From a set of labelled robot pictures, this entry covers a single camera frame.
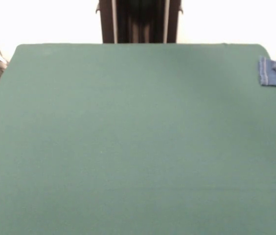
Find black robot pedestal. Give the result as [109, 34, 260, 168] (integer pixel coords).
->
[95, 0, 184, 44]

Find blue denim jeans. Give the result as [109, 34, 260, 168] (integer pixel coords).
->
[257, 25, 276, 93]

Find dark green table cloth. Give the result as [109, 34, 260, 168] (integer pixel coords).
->
[0, 43, 276, 235]

